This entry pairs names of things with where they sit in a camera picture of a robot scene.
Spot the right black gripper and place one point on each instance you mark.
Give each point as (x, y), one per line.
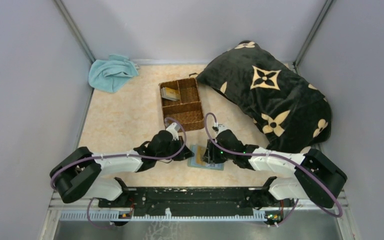
(210, 156)

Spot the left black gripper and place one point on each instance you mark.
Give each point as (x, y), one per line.
(184, 151)

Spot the green leather card holder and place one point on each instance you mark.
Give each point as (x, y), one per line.
(209, 166)

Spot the brown woven divided basket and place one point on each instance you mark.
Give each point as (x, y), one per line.
(187, 110)

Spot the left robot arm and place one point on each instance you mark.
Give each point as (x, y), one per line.
(84, 174)

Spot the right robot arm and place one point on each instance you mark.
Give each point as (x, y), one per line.
(305, 176)

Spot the gold card stack in basket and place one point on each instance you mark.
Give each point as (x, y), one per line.
(170, 94)

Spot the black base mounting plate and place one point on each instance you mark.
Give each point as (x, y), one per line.
(195, 201)

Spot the black floral pillow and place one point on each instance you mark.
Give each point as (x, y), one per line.
(284, 106)

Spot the light blue cloth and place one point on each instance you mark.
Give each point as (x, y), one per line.
(111, 74)

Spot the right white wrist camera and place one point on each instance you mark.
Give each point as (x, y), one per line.
(218, 128)

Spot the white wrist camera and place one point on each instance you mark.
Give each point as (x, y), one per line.
(218, 128)
(173, 129)

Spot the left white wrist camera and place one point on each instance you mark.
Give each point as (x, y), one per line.
(173, 129)

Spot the aluminium frame rail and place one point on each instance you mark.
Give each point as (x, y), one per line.
(97, 215)

